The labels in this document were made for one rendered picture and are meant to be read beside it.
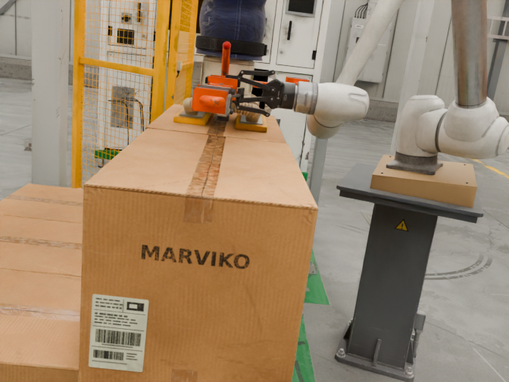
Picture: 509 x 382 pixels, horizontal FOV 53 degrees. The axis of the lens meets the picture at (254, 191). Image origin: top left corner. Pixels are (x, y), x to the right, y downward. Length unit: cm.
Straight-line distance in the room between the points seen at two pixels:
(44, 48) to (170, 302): 228
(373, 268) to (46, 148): 194
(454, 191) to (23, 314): 139
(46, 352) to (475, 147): 144
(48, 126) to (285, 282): 235
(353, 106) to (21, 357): 101
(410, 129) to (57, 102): 192
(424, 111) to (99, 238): 136
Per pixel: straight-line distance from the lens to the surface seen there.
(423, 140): 197
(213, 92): 111
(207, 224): 89
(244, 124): 160
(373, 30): 165
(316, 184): 284
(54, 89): 307
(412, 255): 206
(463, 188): 191
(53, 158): 313
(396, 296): 213
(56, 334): 125
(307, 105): 146
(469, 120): 187
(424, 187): 191
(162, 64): 297
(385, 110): 1133
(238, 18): 165
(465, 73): 182
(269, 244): 90
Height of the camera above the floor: 119
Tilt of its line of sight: 15 degrees down
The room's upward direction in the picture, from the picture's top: 7 degrees clockwise
